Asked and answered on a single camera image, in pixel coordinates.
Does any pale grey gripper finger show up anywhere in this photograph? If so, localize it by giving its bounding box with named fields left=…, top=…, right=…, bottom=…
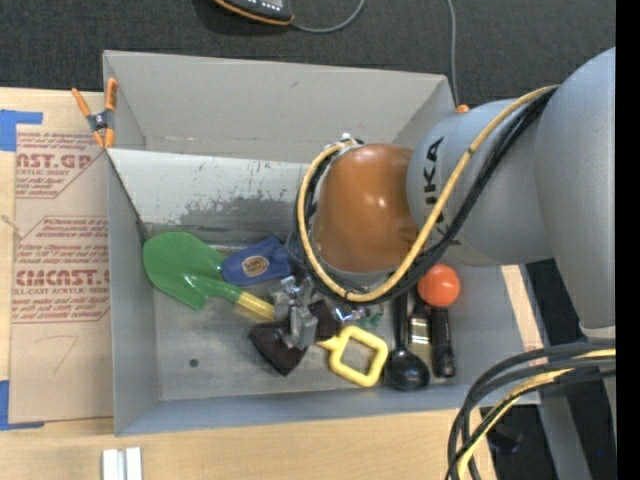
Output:
left=300, top=310, right=320, bottom=347
left=281, top=315, right=304, bottom=351

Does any red-brown flat block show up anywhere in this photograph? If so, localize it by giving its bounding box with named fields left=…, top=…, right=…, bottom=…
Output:
left=247, top=299, right=342, bottom=378

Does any blue object with oval label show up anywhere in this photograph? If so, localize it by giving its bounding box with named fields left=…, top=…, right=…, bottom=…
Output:
left=220, top=235, right=294, bottom=288

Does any black ladle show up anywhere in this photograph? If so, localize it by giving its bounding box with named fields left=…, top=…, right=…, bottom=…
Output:
left=383, top=291, right=432, bottom=393

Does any small olive metal box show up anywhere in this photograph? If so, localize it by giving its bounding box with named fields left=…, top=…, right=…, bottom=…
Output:
left=409, top=305, right=433, bottom=347

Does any black cylindrical flashlight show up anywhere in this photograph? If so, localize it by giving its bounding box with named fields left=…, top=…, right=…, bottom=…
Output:
left=430, top=307, right=457, bottom=380

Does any orange ball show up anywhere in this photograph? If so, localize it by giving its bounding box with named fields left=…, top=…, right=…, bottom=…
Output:
left=416, top=263, right=462, bottom=309

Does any grey metal bin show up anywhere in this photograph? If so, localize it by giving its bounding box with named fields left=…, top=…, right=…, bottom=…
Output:
left=102, top=50, right=542, bottom=437

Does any brown cardboard board, red print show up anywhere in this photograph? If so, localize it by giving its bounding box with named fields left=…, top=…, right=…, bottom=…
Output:
left=0, top=86, right=116, bottom=432

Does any green toy shovel, yellow handle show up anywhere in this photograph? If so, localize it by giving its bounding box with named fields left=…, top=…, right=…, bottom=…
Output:
left=142, top=231, right=390, bottom=389

